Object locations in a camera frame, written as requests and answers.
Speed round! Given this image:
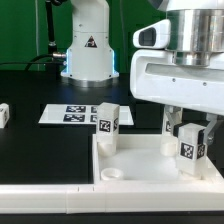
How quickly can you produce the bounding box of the white L-shaped obstacle fence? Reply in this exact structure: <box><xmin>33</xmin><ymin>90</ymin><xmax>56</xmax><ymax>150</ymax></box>
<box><xmin>0</xmin><ymin>182</ymin><xmax>224</xmax><ymax>214</ymax></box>

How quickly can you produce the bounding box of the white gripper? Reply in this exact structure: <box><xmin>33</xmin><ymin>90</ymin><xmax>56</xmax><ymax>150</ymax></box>
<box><xmin>130</xmin><ymin>50</ymin><xmax>224</xmax><ymax>145</ymax></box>

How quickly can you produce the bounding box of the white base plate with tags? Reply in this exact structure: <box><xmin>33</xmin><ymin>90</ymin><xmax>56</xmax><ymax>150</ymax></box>
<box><xmin>38</xmin><ymin>103</ymin><xmax>135</xmax><ymax>126</ymax></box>

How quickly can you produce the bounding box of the black cable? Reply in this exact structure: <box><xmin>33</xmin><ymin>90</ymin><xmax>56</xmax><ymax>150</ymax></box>
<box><xmin>0</xmin><ymin>54</ymin><xmax>66</xmax><ymax>72</ymax></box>

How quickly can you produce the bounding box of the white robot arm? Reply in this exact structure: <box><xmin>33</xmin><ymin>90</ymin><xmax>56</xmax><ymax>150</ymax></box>
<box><xmin>62</xmin><ymin>0</ymin><xmax>224</xmax><ymax>144</ymax></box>

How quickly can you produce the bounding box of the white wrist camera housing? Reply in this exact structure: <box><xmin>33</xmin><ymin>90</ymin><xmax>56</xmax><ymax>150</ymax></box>
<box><xmin>133</xmin><ymin>19</ymin><xmax>171</xmax><ymax>49</ymax></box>

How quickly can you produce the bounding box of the white square tabletop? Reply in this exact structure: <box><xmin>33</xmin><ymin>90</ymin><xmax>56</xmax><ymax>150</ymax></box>
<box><xmin>92</xmin><ymin>134</ymin><xmax>224</xmax><ymax>183</ymax></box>

